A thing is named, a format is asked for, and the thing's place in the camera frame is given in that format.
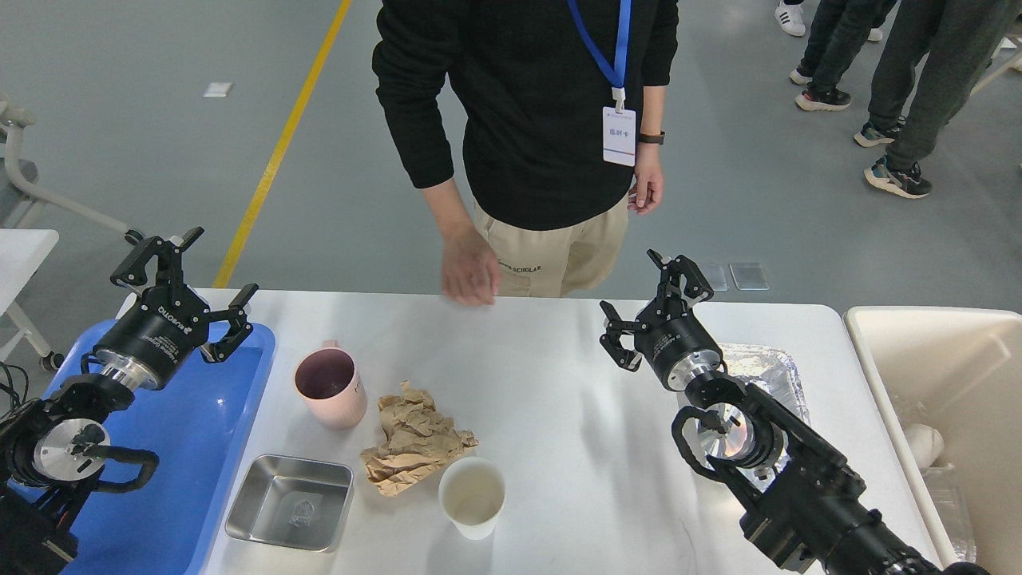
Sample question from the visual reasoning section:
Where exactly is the crumpled brown paper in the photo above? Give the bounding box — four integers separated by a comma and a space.
360, 381, 479, 498

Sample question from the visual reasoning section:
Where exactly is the white side table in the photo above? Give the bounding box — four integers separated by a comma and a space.
1, 228, 65, 372

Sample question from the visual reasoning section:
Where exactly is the beige plastic bin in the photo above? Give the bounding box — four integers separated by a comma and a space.
846, 306, 1021, 574

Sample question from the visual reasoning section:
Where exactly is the grey chair base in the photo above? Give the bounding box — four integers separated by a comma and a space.
1, 93, 144, 245

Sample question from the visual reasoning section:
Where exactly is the person in beige trousers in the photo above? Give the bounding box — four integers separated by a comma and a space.
372, 1, 679, 306

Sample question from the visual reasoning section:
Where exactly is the blue plastic tray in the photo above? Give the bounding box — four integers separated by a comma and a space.
63, 324, 276, 574

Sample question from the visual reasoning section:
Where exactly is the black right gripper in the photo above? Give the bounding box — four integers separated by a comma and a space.
600, 250, 726, 392

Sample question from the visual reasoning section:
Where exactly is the clear plastic bottle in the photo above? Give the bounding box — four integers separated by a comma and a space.
920, 465, 977, 563

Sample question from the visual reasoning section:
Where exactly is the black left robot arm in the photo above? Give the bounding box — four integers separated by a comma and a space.
1, 227, 258, 574

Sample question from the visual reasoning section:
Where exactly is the square steel tray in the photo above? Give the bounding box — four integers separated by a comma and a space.
225, 454, 354, 553

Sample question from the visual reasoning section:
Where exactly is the pink ribbed mug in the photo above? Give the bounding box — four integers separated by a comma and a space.
293, 341, 368, 430

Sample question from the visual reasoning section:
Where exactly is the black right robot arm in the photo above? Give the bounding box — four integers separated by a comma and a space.
600, 250, 984, 574

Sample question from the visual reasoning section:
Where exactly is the white paper cup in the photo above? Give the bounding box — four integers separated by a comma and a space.
438, 456, 506, 540

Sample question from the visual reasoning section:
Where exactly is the aluminium foil tray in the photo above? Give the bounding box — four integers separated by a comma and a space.
721, 343, 811, 491

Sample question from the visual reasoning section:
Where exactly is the bystander in dark trousers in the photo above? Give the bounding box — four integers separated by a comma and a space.
854, 1, 1020, 199

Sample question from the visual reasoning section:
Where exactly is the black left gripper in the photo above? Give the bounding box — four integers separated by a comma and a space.
93, 227, 259, 391

